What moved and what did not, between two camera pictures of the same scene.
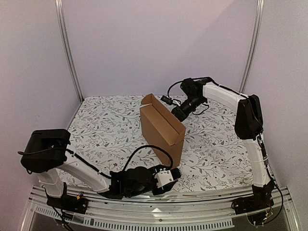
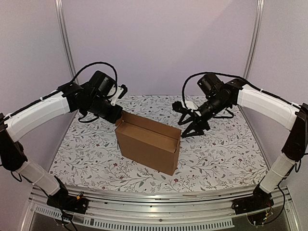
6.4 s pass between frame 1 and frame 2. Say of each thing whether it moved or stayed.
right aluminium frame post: stayed
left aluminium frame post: stayed
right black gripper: moved
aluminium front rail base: stayed
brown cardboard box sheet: moved
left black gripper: moved
